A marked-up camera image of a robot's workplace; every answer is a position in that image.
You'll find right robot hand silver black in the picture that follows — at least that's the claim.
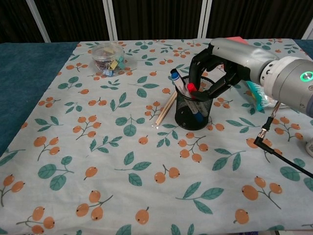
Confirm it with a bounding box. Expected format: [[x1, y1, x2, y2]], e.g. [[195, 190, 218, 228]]
[[189, 38, 277, 101]]

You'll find red marker pen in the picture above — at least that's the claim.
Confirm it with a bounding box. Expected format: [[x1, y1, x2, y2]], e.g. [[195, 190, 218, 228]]
[[187, 82, 198, 98]]

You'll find blue capped white marker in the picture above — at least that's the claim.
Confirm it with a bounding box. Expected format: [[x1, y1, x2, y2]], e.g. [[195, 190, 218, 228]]
[[171, 72, 204, 122]]

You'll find black mesh pen holder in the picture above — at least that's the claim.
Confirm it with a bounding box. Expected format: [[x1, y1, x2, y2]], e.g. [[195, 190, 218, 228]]
[[175, 75, 214, 131]]

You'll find clear teal snack package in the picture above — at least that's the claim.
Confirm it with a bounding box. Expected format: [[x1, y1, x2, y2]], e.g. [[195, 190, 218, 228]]
[[246, 82, 287, 111]]

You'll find wooden chopstick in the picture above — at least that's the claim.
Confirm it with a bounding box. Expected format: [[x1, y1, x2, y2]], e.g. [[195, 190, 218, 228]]
[[157, 91, 178, 125], [156, 93, 176, 126]]

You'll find black folding partition screen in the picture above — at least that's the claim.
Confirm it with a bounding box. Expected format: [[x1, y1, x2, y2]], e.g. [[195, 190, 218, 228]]
[[0, 0, 313, 44]]

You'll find clear jar of binder clips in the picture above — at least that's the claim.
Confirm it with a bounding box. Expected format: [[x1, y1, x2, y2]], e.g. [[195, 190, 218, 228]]
[[91, 42, 125, 77]]

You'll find floral tablecloth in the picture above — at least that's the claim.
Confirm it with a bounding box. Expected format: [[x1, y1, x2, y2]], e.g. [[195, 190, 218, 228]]
[[0, 38, 313, 235]]

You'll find teal table cover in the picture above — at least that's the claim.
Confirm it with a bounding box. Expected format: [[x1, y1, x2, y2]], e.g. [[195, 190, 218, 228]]
[[0, 38, 313, 157]]

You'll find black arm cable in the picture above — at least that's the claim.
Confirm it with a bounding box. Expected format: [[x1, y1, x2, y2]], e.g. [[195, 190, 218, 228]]
[[253, 101, 313, 179]]

